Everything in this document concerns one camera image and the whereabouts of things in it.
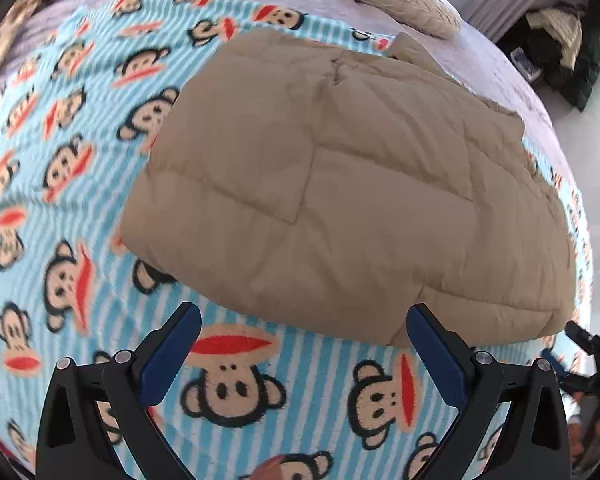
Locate beige quilted puffer jacket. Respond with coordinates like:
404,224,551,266
121,27,576,346

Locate pile of dark clothes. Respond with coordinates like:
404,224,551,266
498,3,600,110

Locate blue striped monkey blanket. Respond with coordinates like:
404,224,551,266
0,0,594,480

